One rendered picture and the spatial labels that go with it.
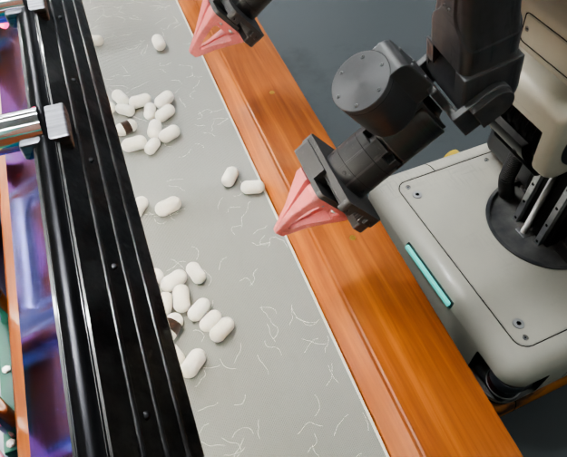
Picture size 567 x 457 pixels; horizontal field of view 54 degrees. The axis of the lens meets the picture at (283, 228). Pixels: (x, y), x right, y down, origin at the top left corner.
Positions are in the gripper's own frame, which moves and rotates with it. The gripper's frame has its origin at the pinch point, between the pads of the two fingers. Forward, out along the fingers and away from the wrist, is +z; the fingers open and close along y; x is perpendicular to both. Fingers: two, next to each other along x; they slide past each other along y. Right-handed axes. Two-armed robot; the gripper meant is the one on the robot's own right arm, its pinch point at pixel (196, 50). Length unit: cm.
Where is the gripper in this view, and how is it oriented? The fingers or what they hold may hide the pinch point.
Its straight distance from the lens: 86.1
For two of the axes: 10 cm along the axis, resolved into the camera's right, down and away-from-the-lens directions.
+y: 3.4, 7.5, -5.7
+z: -7.2, 6.0, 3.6
